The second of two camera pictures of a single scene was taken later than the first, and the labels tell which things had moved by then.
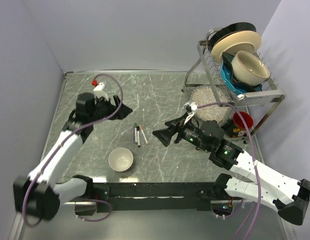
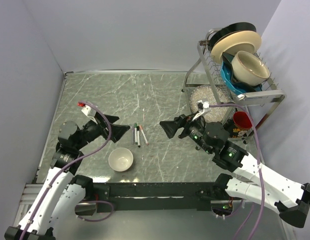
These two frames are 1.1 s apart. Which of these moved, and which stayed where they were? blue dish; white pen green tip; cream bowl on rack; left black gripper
Moved: left black gripper
Stayed: white pen green tip; blue dish; cream bowl on rack
